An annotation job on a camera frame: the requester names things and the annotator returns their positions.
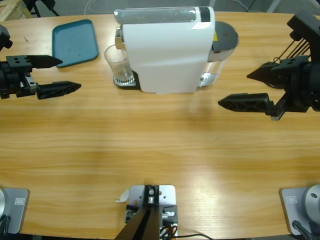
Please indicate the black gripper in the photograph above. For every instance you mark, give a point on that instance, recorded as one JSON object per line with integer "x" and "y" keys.
{"x": 15, "y": 77}
{"x": 297, "y": 85}

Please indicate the clear drinking glass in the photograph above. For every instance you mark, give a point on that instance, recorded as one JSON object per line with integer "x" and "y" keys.
{"x": 117, "y": 65}

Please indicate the white capsule coffee machine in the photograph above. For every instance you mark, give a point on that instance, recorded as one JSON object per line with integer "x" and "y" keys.
{"x": 162, "y": 62}

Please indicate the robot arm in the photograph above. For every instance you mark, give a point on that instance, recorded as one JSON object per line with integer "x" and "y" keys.
{"x": 316, "y": 85}

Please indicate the black capsule stand with rods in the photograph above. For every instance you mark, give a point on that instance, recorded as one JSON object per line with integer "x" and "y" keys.
{"x": 275, "y": 85}

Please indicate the teal plastic tray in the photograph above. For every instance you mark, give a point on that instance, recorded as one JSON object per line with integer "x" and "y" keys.
{"x": 75, "y": 42}

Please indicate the black stand legs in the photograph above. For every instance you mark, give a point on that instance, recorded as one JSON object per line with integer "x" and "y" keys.
{"x": 35, "y": 5}

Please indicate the metal grate drip tray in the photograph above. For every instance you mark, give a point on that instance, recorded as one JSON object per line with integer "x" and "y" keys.
{"x": 125, "y": 83}

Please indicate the wooden crate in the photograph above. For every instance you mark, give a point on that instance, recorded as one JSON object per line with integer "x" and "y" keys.
{"x": 10, "y": 8}

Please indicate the grey metal leg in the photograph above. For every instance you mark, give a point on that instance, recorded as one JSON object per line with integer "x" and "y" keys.
{"x": 273, "y": 6}

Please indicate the white mounting block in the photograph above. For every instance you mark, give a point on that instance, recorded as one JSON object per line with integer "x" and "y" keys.
{"x": 167, "y": 193}

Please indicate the white paper tag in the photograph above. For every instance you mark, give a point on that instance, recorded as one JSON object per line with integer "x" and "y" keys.
{"x": 123, "y": 196}

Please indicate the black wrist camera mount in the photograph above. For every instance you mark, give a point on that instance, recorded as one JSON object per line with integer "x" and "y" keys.
{"x": 305, "y": 25}
{"x": 3, "y": 37}

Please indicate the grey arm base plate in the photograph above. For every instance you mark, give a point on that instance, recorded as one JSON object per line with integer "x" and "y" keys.
{"x": 292, "y": 207}
{"x": 17, "y": 207}

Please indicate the dark camera post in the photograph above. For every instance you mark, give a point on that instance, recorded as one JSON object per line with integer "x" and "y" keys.
{"x": 142, "y": 225}

